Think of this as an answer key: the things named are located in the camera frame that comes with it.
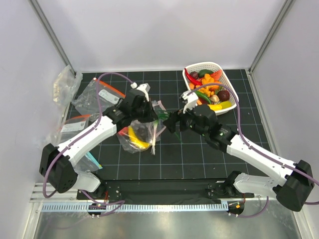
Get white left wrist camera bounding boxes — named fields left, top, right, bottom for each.
left=137, top=83, right=150, bottom=102

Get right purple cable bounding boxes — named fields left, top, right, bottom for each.
left=188, top=84, right=319, bottom=219

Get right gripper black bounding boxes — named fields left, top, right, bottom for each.
left=163, top=102, right=208, bottom=137

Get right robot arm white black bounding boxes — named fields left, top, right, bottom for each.
left=163, top=105, right=315, bottom=212

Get orange-zip bag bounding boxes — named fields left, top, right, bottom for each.
left=72, top=78, right=125, bottom=122
left=36, top=115, right=90, bottom=150

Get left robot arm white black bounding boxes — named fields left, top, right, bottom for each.
left=39, top=84, right=158, bottom=199

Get orange-zip bag upper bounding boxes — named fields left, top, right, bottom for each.
left=72, top=78, right=125, bottom=122

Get dark red toy plum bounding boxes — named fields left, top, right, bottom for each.
left=217, top=90, right=230, bottom=102

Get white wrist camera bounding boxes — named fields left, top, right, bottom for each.
left=137, top=83, right=150, bottom=102
left=180, top=91, right=198, bottom=114

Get purple cable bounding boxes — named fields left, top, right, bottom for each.
left=188, top=84, right=319, bottom=219
left=42, top=72, right=138, bottom=215

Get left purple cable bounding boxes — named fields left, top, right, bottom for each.
left=42, top=72, right=138, bottom=215

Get red toy chili pepper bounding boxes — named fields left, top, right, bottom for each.
left=184, top=68, right=202, bottom=86

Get orange-zip bag lower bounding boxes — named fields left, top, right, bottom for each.
left=36, top=115, right=90, bottom=150

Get yellow toy banana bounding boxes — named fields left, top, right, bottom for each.
left=128, top=126, right=150, bottom=150

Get perforated aluminium rail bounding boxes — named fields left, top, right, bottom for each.
left=41, top=201, right=228, bottom=213

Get white perforated plastic basket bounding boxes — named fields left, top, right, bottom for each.
left=182, top=62, right=239, bottom=116

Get clear pink-dotted zip bag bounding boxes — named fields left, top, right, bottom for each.
left=117, top=101, right=166, bottom=153

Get crumpled clear bag at wall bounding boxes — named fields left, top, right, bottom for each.
left=53, top=65, right=83, bottom=107

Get blue-zip clear bag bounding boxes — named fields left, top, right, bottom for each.
left=77, top=152, right=102, bottom=172

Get red toy strawberry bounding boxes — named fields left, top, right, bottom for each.
left=118, top=127, right=128, bottom=135

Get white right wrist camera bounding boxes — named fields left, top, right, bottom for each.
left=180, top=91, right=198, bottom=114

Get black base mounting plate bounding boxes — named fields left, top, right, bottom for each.
left=88, top=179, right=254, bottom=205

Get orange toy bell pepper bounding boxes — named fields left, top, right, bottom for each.
left=199, top=73, right=222, bottom=97

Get green toy scallion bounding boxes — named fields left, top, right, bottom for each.
left=150, top=110, right=169, bottom=155

